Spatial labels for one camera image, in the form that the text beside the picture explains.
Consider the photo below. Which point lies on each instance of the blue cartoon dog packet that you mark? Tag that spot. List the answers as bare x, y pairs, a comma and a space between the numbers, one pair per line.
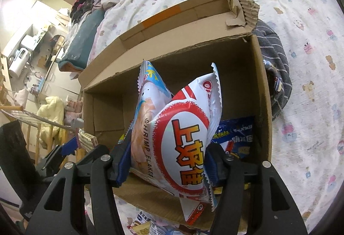
236, 138

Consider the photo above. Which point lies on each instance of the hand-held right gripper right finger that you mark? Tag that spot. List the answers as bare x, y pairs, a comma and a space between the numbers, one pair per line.
213, 167

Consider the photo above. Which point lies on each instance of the brown cardboard box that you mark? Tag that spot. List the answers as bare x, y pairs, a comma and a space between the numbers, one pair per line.
188, 36

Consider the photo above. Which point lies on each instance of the cardboard box on counter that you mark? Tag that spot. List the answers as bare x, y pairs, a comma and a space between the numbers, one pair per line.
57, 45

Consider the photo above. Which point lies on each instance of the yellow plush blanket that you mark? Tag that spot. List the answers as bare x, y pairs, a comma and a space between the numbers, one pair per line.
52, 114

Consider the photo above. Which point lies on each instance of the dark striped cloth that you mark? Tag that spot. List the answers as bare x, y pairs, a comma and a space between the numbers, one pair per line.
276, 63

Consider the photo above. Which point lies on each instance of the wooden staircase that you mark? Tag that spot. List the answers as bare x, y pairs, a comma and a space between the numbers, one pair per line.
4, 81

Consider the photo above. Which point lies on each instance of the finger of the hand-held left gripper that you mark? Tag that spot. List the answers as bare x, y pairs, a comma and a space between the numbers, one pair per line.
68, 147

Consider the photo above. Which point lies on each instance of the pile of clothes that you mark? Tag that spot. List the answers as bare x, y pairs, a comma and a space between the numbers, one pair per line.
83, 6

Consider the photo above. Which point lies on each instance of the waffle pattern snack packet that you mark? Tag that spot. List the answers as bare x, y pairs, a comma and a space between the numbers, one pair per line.
87, 141

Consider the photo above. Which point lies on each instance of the white range hood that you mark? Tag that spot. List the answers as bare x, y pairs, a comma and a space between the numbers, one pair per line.
28, 41

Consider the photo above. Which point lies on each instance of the wooden rack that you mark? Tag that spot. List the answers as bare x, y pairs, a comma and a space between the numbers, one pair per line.
39, 141

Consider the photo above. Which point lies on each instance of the shrimp chip packet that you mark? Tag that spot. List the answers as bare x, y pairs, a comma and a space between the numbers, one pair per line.
174, 130

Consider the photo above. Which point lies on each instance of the blue white snack packet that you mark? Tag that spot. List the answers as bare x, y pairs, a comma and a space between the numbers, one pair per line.
139, 220

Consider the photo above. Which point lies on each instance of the metal clothes rack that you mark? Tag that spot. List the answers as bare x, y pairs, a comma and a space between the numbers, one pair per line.
40, 119

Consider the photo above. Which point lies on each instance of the white base cabinet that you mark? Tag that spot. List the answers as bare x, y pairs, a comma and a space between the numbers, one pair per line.
61, 81

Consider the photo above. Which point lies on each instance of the white water heater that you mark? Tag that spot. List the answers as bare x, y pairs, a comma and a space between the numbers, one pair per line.
17, 65

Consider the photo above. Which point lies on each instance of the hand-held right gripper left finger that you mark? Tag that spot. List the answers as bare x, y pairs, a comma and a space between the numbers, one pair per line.
122, 167

